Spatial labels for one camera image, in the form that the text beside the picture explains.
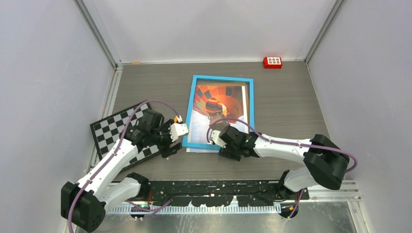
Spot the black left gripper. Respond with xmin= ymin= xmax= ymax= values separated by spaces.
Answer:
xmin=150 ymin=120 xmax=182 ymax=157

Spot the blue picture frame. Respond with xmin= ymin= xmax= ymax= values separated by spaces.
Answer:
xmin=183 ymin=75 xmax=255 ymax=152

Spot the hot air balloon photo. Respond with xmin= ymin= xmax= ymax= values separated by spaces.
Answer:
xmin=187 ymin=85 xmax=250 ymax=145

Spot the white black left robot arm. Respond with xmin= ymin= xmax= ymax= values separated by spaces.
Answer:
xmin=60 ymin=109 xmax=189 ymax=233

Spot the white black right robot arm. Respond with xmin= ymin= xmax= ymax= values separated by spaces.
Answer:
xmin=209 ymin=126 xmax=350 ymax=199

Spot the black white chessboard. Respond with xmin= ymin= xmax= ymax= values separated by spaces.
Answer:
xmin=90 ymin=104 xmax=160 ymax=171

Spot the red toy brick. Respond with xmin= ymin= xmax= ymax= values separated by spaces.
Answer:
xmin=263 ymin=57 xmax=283 ymax=69

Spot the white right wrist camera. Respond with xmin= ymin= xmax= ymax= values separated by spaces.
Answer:
xmin=209 ymin=130 xmax=226 ymax=148

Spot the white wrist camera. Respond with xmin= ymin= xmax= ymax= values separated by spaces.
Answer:
xmin=209 ymin=130 xmax=226 ymax=148
xmin=170 ymin=116 xmax=189 ymax=142

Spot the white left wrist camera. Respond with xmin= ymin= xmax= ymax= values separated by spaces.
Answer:
xmin=170 ymin=116 xmax=189 ymax=142

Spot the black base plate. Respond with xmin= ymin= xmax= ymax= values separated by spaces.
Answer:
xmin=130 ymin=180 xmax=297 ymax=207

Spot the aluminium front rail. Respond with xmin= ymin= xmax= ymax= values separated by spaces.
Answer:
xmin=108 ymin=180 xmax=361 ymax=215

